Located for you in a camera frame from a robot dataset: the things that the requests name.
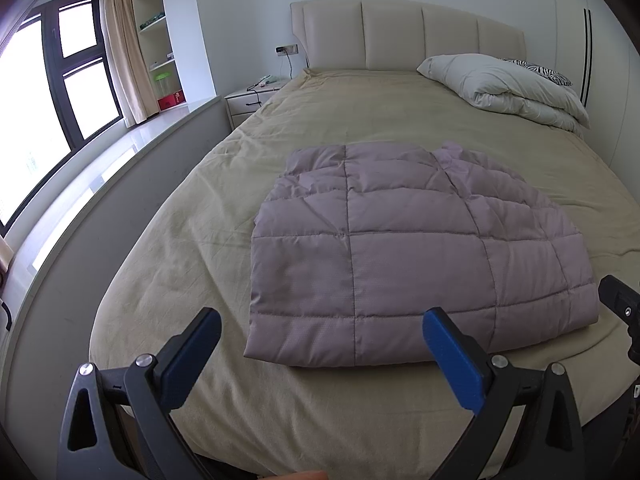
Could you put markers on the zebra print pillow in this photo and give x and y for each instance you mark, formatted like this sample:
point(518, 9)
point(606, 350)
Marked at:
point(545, 72)

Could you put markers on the white nightstand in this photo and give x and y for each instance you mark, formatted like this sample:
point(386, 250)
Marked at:
point(245, 107)

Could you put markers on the small white nightstand items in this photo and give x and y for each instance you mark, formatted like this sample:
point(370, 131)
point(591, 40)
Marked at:
point(262, 82)

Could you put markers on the black framed window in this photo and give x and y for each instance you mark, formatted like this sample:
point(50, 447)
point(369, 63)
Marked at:
point(50, 85)

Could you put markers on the cream padded headboard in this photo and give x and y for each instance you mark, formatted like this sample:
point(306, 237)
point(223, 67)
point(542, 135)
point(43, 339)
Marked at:
point(390, 35)

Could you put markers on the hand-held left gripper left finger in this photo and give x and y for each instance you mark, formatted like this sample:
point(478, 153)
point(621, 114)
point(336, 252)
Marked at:
point(192, 355)

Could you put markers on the white window ledge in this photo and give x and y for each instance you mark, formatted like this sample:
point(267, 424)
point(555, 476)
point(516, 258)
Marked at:
point(100, 200)

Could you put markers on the beige curtain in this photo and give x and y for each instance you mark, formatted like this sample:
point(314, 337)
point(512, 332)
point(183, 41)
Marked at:
point(127, 60)

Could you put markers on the white wall shelf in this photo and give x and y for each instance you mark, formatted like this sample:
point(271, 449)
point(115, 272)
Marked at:
point(175, 20)

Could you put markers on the red box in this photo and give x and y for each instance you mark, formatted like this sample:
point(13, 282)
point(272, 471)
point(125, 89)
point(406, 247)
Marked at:
point(170, 101)

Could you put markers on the wall socket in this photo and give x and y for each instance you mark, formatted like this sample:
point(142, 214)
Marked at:
point(286, 50)

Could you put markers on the mauve quilted hooded coat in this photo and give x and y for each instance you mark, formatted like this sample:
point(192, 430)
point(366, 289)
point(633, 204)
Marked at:
point(400, 260)

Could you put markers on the white wardrobe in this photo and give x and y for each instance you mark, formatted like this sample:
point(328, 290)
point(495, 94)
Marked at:
point(610, 60)

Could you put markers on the green lidded container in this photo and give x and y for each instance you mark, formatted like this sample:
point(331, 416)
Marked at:
point(161, 84)

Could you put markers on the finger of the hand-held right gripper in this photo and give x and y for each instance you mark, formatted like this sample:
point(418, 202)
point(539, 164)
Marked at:
point(625, 305)

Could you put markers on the white folded duvet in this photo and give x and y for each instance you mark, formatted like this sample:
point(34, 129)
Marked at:
point(490, 82)

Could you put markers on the bed with beige sheet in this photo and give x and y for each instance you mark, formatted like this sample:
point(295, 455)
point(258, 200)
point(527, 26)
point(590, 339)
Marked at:
point(240, 170)

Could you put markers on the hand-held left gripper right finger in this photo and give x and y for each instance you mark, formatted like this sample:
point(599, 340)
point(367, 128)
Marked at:
point(452, 355)

